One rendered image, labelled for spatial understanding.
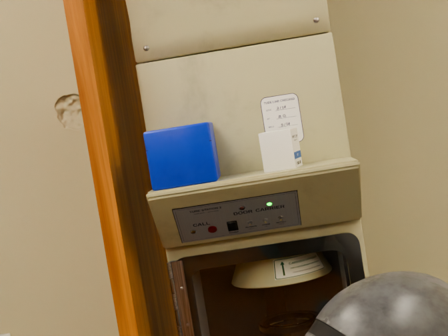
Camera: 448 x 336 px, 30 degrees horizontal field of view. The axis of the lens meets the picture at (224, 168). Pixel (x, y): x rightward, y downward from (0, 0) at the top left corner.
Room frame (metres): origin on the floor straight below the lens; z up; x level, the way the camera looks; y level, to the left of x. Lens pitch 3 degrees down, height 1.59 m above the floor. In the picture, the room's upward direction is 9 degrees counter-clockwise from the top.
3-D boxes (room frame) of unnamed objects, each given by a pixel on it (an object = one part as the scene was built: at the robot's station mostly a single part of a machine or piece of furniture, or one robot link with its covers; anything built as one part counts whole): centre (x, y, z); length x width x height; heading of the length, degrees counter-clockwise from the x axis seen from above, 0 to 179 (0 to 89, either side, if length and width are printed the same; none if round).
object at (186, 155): (1.30, 0.06, 1.56); 0.10 x 0.10 x 0.09; 87
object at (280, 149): (1.29, -0.09, 1.54); 0.05 x 0.05 x 0.06; 72
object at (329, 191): (1.29, -0.04, 1.46); 0.32 x 0.11 x 0.10; 87
